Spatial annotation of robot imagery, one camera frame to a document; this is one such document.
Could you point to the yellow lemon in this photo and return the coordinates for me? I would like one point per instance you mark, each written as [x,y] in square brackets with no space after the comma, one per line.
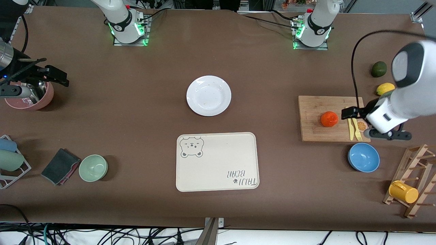
[385,89]

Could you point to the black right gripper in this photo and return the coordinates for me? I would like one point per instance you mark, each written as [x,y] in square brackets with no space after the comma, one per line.
[30,73]

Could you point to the pale green cup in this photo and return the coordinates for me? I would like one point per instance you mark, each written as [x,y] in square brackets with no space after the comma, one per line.
[10,160]

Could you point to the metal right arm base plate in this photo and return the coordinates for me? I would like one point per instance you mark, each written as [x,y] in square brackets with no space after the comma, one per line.
[131,43]

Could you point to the aluminium frame rail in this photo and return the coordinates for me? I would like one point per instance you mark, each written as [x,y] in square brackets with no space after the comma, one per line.
[422,12]
[20,23]

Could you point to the cream tray with bear print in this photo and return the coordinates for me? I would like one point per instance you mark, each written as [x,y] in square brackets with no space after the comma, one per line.
[218,160]

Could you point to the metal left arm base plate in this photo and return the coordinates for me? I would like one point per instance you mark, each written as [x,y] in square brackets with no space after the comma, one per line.
[311,48]

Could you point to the blue cup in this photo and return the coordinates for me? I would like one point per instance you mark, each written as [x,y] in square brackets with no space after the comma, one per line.
[6,145]

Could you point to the wooden mug rack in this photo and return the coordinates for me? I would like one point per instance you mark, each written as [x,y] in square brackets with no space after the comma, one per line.
[414,204]

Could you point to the dark grey folded cloth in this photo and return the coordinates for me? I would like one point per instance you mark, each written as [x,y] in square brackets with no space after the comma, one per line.
[58,166]

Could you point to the white round plate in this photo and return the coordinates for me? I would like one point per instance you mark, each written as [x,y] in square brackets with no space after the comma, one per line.
[208,96]

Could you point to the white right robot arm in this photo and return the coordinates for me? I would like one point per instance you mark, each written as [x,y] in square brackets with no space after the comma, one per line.
[119,20]

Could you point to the yellow plastic knife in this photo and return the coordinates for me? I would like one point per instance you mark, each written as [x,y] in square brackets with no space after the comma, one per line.
[351,131]

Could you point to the blue bowl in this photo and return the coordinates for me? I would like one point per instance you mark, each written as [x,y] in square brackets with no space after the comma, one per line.
[363,157]

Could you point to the orange fruit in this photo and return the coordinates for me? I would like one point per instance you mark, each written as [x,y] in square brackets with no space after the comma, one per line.
[329,119]

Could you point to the yellow mug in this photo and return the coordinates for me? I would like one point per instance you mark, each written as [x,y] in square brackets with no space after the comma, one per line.
[403,193]

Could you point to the yellow plastic fork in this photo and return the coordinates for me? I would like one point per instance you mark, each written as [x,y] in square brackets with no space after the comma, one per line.
[357,134]

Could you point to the metal table edge bracket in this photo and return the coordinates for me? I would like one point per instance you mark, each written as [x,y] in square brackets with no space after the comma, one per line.
[213,231]

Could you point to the metal scoop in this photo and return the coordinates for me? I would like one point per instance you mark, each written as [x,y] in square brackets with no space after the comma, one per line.
[35,92]

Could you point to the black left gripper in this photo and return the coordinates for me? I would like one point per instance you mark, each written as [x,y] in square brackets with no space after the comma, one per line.
[361,111]

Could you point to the pink folded cloth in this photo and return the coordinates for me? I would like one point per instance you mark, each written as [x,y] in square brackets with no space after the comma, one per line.
[73,170]

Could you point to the clear ice pieces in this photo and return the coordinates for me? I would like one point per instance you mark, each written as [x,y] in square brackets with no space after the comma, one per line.
[26,101]

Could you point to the pale green bowl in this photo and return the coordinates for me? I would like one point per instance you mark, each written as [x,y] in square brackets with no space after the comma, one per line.
[93,168]

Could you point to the pink bowl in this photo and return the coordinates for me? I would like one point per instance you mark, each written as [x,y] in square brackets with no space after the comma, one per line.
[46,99]

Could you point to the green avocado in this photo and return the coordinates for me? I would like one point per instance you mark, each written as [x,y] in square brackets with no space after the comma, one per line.
[378,69]

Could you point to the wooden cutting board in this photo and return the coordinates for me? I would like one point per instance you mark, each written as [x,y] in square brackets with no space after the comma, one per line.
[316,129]

